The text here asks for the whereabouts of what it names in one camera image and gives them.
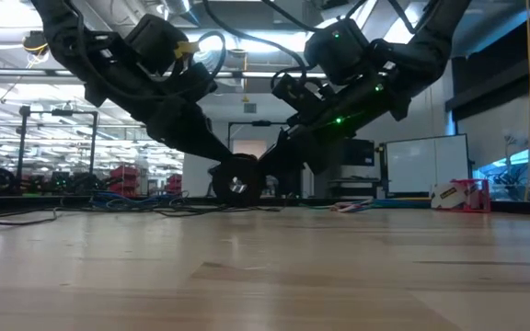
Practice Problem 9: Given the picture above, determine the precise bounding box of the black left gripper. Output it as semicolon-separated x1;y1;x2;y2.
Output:
83;13;235;163

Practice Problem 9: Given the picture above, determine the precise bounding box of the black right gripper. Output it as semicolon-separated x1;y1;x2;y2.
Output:
258;17;416;177

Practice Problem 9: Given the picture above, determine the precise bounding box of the black round cord spool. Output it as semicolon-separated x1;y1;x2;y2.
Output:
209;154;267;207

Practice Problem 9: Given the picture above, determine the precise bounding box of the long thin black cord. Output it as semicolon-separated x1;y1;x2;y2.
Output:
0;190;289;226

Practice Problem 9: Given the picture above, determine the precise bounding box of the black monitor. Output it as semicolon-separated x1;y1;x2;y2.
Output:
340;137;376;167

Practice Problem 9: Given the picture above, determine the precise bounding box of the red tool cabinet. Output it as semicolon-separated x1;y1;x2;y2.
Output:
166;173;184;193
109;165;143;199

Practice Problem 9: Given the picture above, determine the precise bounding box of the bundle of coloured tubes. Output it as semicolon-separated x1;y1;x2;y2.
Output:
347;195;432;207

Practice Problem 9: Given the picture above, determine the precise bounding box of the whiteboard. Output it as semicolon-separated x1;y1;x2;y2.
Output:
386;133;471;195

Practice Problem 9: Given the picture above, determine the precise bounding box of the long ceiling light bar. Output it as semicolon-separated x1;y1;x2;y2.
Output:
0;67;328;85

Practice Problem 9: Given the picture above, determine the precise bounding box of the red tape dispenser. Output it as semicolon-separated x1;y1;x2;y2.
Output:
448;178;492;214

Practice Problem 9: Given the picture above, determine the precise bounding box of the black robot station frame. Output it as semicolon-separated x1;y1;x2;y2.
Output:
225;120;294;160
16;105;100;197

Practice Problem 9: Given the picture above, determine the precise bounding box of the colourful cable bundle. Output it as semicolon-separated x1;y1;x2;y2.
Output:
328;200;361;211

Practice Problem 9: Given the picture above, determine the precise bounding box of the orange hanging pull cord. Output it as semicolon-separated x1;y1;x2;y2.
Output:
240;49;251;104

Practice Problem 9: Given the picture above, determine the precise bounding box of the black ceiling cord reel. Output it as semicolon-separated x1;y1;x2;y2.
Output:
21;29;51;65

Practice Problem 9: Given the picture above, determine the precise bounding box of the yellow hanging cable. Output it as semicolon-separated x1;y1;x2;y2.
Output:
524;0;530;202

